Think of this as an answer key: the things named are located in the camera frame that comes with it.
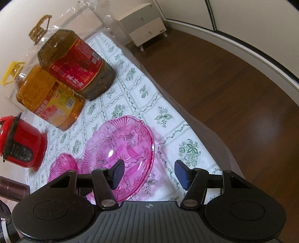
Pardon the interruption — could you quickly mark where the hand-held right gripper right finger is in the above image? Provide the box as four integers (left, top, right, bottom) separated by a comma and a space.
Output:
174, 160, 253, 209

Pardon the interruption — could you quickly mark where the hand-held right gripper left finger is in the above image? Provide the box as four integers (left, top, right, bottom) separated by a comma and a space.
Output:
48, 159, 125, 209

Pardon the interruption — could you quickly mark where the large pink glass bowl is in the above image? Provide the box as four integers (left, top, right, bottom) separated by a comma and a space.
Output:
77, 117, 155, 202

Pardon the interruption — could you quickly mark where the small pink glass bowl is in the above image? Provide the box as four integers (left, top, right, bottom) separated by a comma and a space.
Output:
47, 153, 78, 185

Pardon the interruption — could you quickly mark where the clear plastic table cover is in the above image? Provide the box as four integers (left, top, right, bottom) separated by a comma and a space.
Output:
100, 14, 244, 180

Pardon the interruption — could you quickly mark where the floral white tablecloth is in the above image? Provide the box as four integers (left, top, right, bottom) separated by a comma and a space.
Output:
23, 31, 225, 204

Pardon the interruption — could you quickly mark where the red electric cooker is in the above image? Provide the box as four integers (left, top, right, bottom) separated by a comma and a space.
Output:
0, 112, 48, 171

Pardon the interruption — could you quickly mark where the golden oil bottle yellow label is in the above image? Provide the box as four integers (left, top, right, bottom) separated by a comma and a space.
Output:
1, 61, 85, 131

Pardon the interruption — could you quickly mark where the maroon thermos flask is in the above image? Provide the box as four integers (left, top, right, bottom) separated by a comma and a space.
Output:
0, 176, 30, 201

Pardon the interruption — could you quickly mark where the dark oil bottle red label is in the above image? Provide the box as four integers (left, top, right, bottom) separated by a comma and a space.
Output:
28, 15, 116, 101

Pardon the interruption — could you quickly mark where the white nightstand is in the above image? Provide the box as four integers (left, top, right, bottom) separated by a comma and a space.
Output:
119, 3, 168, 52

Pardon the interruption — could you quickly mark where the white wardrobe with black stripes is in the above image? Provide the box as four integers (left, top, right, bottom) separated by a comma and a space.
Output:
154, 0, 299, 77

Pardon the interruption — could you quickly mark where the white cable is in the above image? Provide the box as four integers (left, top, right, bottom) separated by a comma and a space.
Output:
0, 218, 11, 243

